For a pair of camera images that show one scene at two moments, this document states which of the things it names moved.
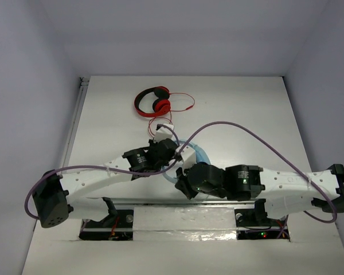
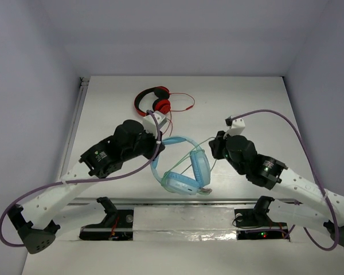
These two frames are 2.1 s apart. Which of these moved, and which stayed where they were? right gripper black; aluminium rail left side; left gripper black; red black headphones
Moved: right gripper black; left gripper black
Stayed: aluminium rail left side; red black headphones
